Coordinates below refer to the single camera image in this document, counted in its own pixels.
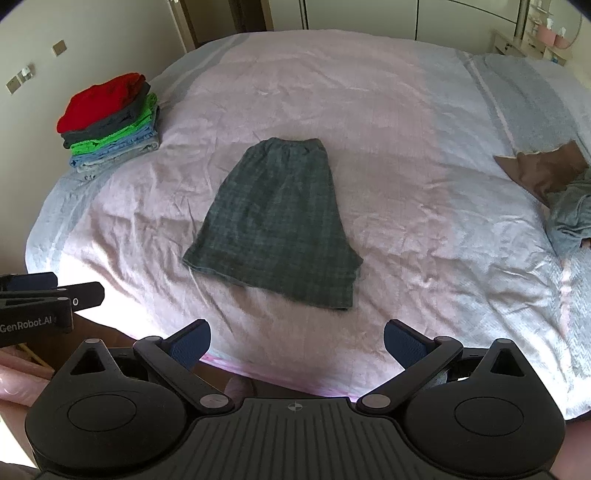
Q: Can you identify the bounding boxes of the wall switch plate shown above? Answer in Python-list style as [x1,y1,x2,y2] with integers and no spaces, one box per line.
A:
[52,40,67,57]

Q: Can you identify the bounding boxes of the oval vanity mirror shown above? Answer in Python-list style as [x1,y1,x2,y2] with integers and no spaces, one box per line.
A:
[528,0,582,50]

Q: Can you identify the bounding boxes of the blue folded garments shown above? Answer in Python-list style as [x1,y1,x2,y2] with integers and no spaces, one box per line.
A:
[69,124,160,172]

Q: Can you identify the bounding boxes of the dark green plaid shorts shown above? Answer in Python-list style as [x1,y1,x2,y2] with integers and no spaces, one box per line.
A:
[182,138,363,310]

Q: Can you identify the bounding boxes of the pink tissue box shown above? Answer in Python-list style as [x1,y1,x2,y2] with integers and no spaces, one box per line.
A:
[537,17,556,46]

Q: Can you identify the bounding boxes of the pink and grey bedspread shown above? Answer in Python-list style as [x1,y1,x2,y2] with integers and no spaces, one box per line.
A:
[25,30,590,418]

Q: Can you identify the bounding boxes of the grey-blue crumpled garment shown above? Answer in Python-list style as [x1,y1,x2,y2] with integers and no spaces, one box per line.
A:
[545,168,590,258]

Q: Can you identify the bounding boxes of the green folded garment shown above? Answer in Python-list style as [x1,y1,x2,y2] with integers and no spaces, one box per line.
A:
[69,93,158,155]

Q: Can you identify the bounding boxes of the brown cloth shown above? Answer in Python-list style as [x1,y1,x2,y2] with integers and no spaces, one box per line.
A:
[494,140,589,207]

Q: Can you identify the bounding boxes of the dark grey folded garment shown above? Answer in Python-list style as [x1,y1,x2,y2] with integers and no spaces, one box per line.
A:
[61,82,151,149]

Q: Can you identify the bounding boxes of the wooden door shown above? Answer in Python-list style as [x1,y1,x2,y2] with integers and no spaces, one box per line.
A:
[168,0,200,53]

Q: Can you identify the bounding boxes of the white wardrobe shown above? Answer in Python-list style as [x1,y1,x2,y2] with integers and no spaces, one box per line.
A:
[269,0,529,53]

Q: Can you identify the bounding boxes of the red folded garment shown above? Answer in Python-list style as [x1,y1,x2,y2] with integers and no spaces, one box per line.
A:
[56,72,146,134]

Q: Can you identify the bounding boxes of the wall switch with plug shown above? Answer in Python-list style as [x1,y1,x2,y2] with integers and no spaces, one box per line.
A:
[6,64,35,95]

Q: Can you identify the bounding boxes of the white nightstand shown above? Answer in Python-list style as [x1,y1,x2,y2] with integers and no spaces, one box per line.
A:
[492,30,572,66]

